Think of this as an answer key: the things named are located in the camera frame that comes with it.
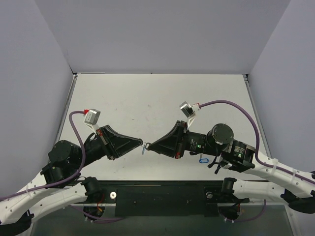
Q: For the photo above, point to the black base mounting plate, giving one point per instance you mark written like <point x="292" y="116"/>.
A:
<point x="166" y="198"/>

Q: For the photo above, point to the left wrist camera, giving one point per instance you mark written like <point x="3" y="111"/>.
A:
<point x="91" y="117"/>

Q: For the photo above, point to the aluminium frame rail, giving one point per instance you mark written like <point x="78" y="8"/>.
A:
<point x="290" y="215"/>

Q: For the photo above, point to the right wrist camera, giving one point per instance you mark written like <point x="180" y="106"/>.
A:
<point x="190" y="112"/>

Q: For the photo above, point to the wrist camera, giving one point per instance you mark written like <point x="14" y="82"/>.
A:
<point x="91" y="117"/>
<point x="190" y="112"/>

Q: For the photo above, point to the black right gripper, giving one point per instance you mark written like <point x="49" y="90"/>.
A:
<point x="182" y="139"/>

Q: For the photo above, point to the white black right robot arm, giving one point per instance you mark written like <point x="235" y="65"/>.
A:
<point x="281" y="183"/>

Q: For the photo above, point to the blue key tag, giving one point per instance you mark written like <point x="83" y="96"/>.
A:
<point x="143" y="149"/>
<point x="204" y="160"/>

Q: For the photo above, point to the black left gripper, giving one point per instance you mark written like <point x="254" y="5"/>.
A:
<point x="105" y="143"/>

